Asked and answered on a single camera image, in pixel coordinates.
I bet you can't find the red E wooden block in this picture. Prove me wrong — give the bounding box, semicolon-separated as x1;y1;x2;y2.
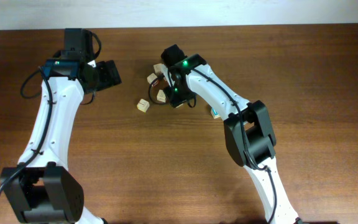
157;90;167;103

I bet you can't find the plain T wooden block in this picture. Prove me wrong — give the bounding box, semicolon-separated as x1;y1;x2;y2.
137;99;150;113

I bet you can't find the blue H wooden block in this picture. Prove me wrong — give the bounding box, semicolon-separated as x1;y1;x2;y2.
211;108;220;119

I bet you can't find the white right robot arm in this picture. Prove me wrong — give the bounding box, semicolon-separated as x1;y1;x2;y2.
161;45;302;224

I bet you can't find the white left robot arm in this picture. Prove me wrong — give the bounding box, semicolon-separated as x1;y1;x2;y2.
0;28;122;223

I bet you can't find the red Y wooden block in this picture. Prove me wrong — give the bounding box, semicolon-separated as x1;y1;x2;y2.
147;73;159;86

